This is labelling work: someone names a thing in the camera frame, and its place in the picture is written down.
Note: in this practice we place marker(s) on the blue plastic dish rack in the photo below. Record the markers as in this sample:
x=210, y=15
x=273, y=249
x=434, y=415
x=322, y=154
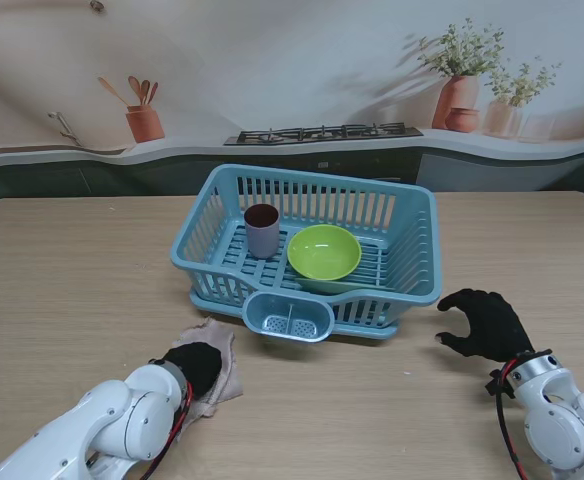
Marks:
x=322, y=177

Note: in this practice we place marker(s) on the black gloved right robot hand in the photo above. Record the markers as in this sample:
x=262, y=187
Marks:
x=492, y=325

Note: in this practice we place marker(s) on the purple cup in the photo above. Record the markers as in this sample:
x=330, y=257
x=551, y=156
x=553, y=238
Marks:
x=262, y=240

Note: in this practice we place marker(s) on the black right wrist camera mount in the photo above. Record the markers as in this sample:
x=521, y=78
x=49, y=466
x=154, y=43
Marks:
x=499, y=386

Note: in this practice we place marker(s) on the pale green plate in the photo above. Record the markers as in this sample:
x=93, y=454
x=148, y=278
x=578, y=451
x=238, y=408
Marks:
x=367, y=287

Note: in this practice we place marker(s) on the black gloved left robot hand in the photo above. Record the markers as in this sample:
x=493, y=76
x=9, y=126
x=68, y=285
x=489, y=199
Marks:
x=197, y=365

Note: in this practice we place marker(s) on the metal backdrop eyelet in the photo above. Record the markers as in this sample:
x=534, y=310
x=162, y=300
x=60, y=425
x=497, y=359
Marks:
x=97, y=5

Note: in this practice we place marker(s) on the pinkish beige cleaning cloth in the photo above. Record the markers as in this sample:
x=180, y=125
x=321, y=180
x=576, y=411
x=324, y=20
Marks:
x=224, y=370

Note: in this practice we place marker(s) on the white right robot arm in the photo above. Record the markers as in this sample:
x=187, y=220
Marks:
x=562, y=420

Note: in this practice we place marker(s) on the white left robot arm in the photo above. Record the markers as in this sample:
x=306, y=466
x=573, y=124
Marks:
x=97, y=430

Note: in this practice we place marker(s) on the lime green bowl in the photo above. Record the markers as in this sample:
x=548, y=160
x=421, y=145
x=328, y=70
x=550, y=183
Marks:
x=322, y=255

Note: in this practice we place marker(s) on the blue cutlery holder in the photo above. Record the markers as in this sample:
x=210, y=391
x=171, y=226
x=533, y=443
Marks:
x=257, y=320

